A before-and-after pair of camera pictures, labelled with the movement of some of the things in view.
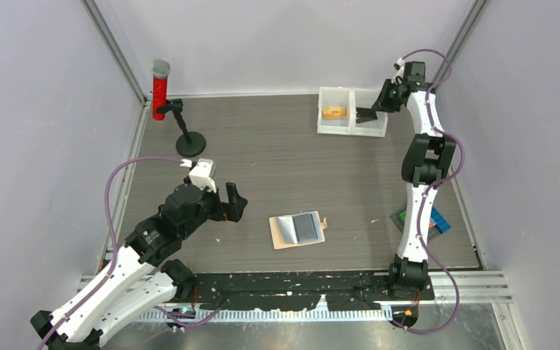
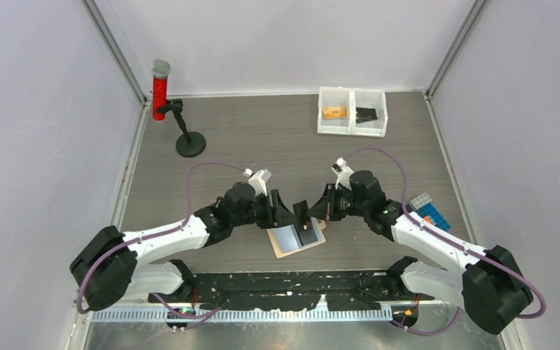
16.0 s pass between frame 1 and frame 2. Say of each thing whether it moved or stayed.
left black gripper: moved
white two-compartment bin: stayed
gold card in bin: stayed
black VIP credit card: stayed
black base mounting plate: stayed
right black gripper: moved
